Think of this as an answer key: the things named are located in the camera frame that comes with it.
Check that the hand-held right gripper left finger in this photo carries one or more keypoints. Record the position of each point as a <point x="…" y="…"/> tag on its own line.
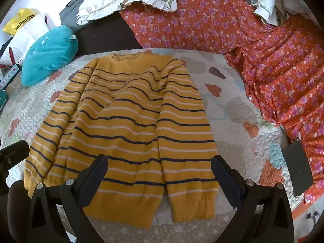
<point x="97" y="173"/>

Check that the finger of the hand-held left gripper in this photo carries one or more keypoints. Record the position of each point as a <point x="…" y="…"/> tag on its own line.
<point x="14" y="154"/>

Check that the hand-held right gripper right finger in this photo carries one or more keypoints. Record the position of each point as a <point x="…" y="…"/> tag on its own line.
<point x="226" y="179"/>

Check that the yellow striped sweater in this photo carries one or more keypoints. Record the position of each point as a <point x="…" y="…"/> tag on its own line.
<point x="131" y="121"/>

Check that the green box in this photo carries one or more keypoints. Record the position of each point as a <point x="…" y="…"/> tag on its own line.
<point x="3" y="100"/>

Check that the white quilted heart blanket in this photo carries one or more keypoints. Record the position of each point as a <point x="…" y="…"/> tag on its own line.
<point x="235" y="121"/>

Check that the black smartphone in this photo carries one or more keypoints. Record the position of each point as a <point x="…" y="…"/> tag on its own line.
<point x="298" y="169"/>

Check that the colourful dotted box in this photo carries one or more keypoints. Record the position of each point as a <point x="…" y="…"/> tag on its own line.
<point x="10" y="77"/>

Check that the teal pillow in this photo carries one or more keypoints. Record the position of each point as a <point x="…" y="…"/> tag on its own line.
<point x="48" y="55"/>

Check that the white and yellow shopping bag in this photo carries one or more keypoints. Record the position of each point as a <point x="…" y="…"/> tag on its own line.
<point x="22" y="33"/>

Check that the orange floral blanket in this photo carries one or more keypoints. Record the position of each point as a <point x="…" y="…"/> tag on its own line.
<point x="265" y="55"/>

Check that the dark brown bed base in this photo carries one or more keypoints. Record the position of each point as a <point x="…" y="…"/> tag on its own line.
<point x="111" y="35"/>

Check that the dark grey case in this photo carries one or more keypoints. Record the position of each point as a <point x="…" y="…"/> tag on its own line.
<point x="69" y="15"/>

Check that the white crumpled cloth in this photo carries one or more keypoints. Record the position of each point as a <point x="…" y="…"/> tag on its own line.
<point x="270" y="0"/>

